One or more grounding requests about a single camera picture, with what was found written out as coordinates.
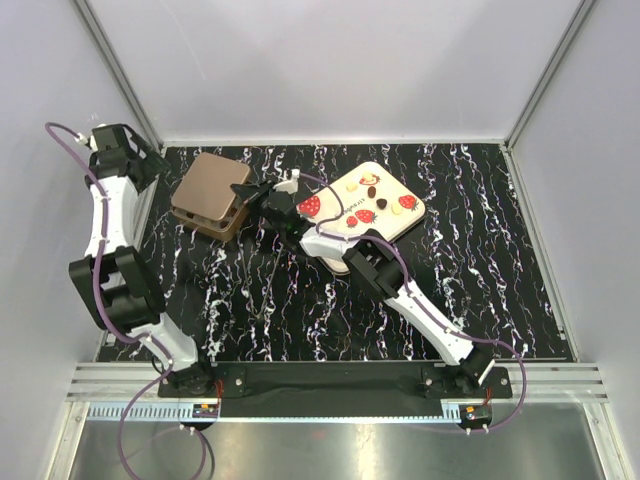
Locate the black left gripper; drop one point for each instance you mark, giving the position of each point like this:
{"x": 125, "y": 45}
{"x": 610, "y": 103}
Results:
{"x": 153, "y": 165}

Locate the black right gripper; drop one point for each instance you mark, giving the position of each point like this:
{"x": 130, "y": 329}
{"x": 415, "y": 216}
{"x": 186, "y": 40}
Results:
{"x": 252, "y": 195}

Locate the brown chocolate box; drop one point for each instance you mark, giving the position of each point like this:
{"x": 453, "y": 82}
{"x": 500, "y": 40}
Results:
{"x": 223, "y": 230}

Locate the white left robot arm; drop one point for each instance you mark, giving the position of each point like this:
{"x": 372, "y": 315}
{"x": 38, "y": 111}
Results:
{"x": 116, "y": 285}

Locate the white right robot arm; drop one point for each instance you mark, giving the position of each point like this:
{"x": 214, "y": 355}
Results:
{"x": 377, "y": 268}

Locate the strawberry print tray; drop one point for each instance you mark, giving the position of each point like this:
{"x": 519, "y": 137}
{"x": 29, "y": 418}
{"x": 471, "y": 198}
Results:
{"x": 353, "y": 213}

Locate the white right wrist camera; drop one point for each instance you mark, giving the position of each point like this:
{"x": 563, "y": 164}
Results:
{"x": 289, "y": 183}

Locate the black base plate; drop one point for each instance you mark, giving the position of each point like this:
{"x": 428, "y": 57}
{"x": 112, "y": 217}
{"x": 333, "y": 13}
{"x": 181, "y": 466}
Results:
{"x": 301, "y": 390}

